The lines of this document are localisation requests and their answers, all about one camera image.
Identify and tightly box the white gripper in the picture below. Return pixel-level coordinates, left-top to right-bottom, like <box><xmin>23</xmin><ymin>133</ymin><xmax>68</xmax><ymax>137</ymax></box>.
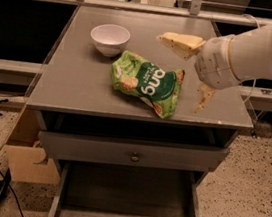
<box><xmin>156</xmin><ymin>32</ymin><xmax>240</xmax><ymax>113</ymax></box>

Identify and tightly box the green rice chip bag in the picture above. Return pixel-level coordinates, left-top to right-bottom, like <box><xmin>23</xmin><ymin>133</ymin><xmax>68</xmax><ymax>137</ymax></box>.
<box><xmin>110</xmin><ymin>50</ymin><xmax>185</xmax><ymax>119</ymax></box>

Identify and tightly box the white ceramic bowl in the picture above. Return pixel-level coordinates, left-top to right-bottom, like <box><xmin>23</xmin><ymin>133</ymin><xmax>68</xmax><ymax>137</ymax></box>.
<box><xmin>90</xmin><ymin>24</ymin><xmax>130</xmax><ymax>57</ymax></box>

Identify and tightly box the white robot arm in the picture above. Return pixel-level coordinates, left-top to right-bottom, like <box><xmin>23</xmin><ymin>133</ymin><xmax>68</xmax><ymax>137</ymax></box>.
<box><xmin>157</xmin><ymin>24</ymin><xmax>272</xmax><ymax>111</ymax></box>

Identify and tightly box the grey wooden drawer cabinet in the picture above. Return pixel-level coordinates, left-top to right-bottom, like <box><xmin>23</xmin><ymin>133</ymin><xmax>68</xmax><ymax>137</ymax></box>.
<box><xmin>26</xmin><ymin>6</ymin><xmax>251</xmax><ymax>217</ymax></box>

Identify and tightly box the round metal drawer knob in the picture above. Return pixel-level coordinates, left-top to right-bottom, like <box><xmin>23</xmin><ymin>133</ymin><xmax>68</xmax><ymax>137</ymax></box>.
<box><xmin>131</xmin><ymin>153</ymin><xmax>140</xmax><ymax>162</ymax></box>

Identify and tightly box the grey open middle drawer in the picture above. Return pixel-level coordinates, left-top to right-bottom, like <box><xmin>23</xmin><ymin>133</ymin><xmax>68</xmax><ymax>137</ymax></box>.
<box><xmin>48</xmin><ymin>161</ymin><xmax>200</xmax><ymax>217</ymax></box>

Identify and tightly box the grey top drawer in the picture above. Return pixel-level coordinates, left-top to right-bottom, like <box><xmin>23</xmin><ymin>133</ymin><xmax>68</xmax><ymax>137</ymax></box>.
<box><xmin>38</xmin><ymin>131</ymin><xmax>229</xmax><ymax>172</ymax></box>

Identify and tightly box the cardboard box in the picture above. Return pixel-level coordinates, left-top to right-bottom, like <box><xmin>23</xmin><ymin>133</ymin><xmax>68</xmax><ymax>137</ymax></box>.
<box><xmin>4</xmin><ymin>107</ymin><xmax>60</xmax><ymax>185</ymax></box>

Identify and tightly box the white hanging cable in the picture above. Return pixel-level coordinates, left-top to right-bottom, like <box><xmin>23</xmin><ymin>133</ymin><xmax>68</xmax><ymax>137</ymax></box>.
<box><xmin>229</xmin><ymin>12</ymin><xmax>267</xmax><ymax>105</ymax></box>

